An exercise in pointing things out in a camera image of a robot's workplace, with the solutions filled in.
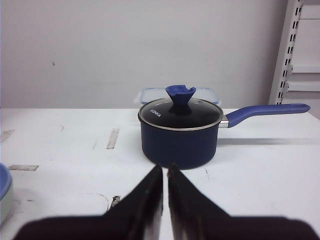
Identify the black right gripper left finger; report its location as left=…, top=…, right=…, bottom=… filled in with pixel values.
left=14, top=165, right=163, bottom=240

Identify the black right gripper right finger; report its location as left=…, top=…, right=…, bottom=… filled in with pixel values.
left=167, top=165, right=319, bottom=240

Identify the green plastic bowl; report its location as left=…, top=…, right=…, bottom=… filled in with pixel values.
left=0, top=183, right=13, bottom=225

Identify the blue plastic bowl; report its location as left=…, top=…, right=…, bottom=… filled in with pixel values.
left=0, top=163, right=12, bottom=200

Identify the dark blue saucepan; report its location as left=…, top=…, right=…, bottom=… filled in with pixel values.
left=138, top=103, right=310, bottom=170

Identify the glass saucepan lid blue knob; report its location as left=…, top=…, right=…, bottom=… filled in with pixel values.
left=138, top=85, right=224, bottom=131

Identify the clear plastic food container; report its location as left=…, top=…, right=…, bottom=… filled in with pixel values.
left=133, top=87, right=222, bottom=106

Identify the white slotted shelf rack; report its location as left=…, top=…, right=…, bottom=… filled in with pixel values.
left=269, top=0, right=320, bottom=105

